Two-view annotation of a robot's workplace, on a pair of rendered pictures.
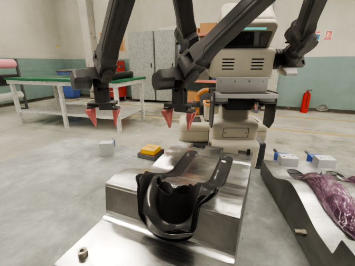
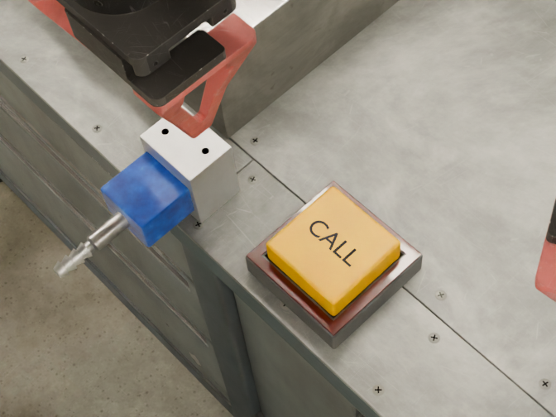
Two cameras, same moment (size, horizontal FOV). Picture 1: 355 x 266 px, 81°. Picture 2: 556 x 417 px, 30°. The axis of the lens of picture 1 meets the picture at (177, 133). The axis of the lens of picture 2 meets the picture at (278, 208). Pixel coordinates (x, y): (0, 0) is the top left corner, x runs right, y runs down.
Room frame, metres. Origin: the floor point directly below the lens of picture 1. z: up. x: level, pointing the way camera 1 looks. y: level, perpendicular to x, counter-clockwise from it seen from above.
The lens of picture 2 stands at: (1.05, 0.23, 1.40)
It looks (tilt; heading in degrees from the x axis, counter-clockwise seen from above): 59 degrees down; 210
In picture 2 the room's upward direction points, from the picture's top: 7 degrees counter-clockwise
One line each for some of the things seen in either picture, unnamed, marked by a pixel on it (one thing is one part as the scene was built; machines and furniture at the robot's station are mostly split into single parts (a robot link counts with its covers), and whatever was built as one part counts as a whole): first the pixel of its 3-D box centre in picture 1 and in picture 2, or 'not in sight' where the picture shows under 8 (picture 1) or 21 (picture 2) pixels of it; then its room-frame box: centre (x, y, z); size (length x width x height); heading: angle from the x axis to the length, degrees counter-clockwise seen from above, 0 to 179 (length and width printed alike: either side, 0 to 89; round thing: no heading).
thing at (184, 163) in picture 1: (194, 171); not in sight; (0.43, -0.04, 0.92); 0.35 x 0.16 x 0.09; 157
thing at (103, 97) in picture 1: (102, 96); not in sight; (0.79, 0.29, 1.04); 0.10 x 0.07 x 0.07; 94
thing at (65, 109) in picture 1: (80, 97); not in sight; (4.17, 1.96, 0.51); 2.40 x 1.13 x 1.02; 74
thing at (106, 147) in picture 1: (109, 143); not in sight; (0.83, 0.29, 0.83); 0.13 x 0.05 x 0.05; 5
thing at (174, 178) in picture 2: not in sight; (136, 208); (0.79, -0.02, 0.83); 0.13 x 0.05 x 0.05; 157
